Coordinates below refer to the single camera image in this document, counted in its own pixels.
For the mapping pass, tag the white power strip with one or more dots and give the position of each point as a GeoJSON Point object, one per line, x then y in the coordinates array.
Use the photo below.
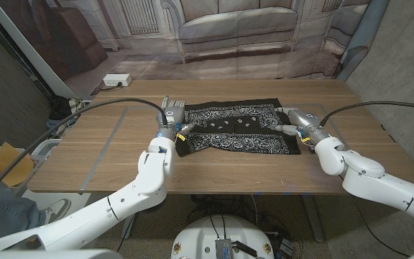
{"type": "Point", "coordinates": [117, 79]}

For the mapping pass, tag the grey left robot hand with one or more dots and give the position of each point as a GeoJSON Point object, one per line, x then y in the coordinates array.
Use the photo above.
{"type": "Point", "coordinates": [171, 118]}

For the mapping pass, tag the plaid cloth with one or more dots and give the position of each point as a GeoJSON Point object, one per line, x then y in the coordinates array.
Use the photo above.
{"type": "Point", "coordinates": [77, 105]}

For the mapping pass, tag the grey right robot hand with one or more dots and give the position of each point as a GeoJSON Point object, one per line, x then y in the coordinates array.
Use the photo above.
{"type": "Point", "coordinates": [304, 120]}

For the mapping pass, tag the black paisley bandana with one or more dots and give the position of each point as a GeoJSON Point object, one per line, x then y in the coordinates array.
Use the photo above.
{"type": "Point", "coordinates": [235, 136]}

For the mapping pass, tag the black bag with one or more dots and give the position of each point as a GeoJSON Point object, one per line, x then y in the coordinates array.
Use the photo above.
{"type": "Point", "coordinates": [60, 108]}

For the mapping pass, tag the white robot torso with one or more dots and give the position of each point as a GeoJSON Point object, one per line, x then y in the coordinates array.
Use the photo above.
{"type": "Point", "coordinates": [200, 237]}

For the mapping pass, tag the blue cloth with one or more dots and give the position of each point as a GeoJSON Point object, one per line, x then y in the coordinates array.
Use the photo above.
{"type": "Point", "coordinates": [58, 126]}

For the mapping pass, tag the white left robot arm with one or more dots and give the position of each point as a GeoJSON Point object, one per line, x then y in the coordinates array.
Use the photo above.
{"type": "Point", "coordinates": [120, 201]}

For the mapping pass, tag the white slanted beam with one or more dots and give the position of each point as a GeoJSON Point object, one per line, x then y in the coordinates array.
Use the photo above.
{"type": "Point", "coordinates": [49, 75]}

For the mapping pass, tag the blue-grey rolled backdrop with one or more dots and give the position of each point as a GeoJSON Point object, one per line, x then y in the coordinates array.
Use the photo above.
{"type": "Point", "coordinates": [363, 32]}

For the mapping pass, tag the grey white sneaker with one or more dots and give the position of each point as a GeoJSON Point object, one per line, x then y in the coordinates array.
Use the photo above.
{"type": "Point", "coordinates": [58, 208]}

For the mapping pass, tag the silver finned electronics box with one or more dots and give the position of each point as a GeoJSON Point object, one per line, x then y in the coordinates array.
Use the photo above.
{"type": "Point", "coordinates": [224, 249]}

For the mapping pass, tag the black plug on torso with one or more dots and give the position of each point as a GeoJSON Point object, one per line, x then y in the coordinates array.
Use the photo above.
{"type": "Point", "coordinates": [246, 249]}

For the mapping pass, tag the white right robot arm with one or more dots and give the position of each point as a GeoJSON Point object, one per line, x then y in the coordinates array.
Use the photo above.
{"type": "Point", "coordinates": [365, 176]}

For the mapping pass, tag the person in blue jeans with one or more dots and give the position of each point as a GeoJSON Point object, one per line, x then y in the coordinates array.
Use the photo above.
{"type": "Point", "coordinates": [2, 212]}

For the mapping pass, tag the yellow paper envelope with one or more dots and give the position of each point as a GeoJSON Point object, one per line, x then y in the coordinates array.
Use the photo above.
{"type": "Point", "coordinates": [11, 165]}

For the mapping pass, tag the white plastic bin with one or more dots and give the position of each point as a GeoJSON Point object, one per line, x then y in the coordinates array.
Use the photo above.
{"type": "Point", "coordinates": [47, 145]}

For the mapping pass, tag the printed sofa room backdrop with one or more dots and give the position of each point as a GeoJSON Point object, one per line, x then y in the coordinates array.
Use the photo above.
{"type": "Point", "coordinates": [228, 36]}

